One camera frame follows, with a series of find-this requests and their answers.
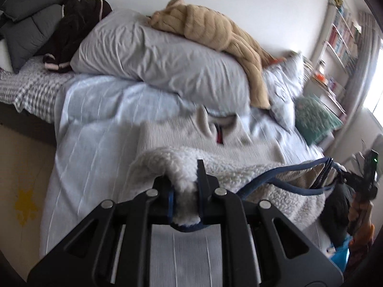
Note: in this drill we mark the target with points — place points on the white bookshelf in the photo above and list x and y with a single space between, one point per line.
338 47

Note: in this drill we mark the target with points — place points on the white patterned pillow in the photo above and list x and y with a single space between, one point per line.
284 92

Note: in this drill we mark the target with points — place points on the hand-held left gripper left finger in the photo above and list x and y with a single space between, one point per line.
140 212

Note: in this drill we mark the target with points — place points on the light blue grid duvet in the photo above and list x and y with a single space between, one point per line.
98 131

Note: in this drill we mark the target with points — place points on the tan knitted sweater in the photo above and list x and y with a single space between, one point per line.
209 27

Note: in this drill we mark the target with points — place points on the dark cloth pile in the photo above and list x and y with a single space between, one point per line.
338 212

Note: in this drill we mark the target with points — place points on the blue plastic bag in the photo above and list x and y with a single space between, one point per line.
341 254

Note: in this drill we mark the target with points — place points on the dark brown fuzzy garment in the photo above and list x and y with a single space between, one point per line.
74 27

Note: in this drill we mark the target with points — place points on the grey puffer jacket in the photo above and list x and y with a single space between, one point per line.
30 15

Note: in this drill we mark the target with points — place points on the grey checkered bed sheet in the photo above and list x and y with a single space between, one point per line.
33 86

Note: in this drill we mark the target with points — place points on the green patterned cushion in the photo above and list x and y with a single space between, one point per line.
317 116

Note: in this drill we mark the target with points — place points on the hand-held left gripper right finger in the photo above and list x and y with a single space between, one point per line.
215 206

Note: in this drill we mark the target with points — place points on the cream fleece zip jacket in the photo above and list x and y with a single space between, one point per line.
215 167

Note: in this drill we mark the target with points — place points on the yellow star floor sticker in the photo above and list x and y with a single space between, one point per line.
26 204

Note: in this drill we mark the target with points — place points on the person's right forearm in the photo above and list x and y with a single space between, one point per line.
362 218

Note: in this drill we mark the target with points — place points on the grey pillow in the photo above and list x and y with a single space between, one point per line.
155 56

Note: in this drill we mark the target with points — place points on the dark bed base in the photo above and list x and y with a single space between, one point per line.
27 119

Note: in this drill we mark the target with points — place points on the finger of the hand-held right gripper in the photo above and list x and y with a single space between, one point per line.
322 173
339 173

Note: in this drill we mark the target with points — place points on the white cloth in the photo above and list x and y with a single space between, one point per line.
5 56

